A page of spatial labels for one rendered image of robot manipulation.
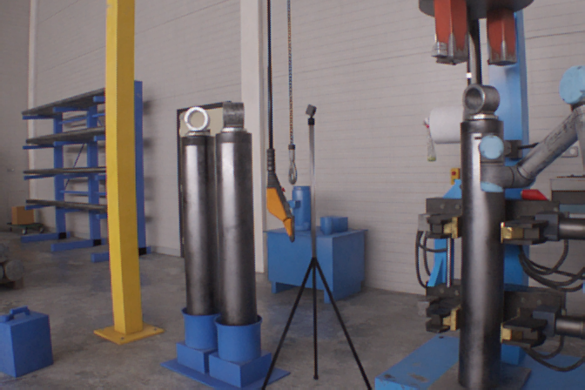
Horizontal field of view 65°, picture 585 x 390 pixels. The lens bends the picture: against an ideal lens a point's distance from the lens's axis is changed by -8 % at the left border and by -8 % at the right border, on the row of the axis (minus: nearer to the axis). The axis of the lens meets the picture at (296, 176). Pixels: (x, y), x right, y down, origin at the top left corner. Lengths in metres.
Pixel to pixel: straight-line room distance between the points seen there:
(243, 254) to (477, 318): 1.30
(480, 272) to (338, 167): 3.10
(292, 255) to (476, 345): 2.65
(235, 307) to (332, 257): 1.82
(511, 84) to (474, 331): 1.33
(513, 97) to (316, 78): 3.07
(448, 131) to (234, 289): 1.73
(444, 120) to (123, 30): 2.44
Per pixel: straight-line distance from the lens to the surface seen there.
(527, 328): 2.41
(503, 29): 2.68
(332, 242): 4.52
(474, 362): 2.60
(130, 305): 3.96
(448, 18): 2.40
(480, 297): 2.49
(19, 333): 3.43
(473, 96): 2.57
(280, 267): 4.95
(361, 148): 5.14
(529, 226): 2.31
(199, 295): 3.13
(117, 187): 3.80
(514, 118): 2.87
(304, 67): 5.67
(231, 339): 2.94
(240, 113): 2.84
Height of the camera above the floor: 1.27
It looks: 1 degrees down
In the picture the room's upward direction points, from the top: 1 degrees counter-clockwise
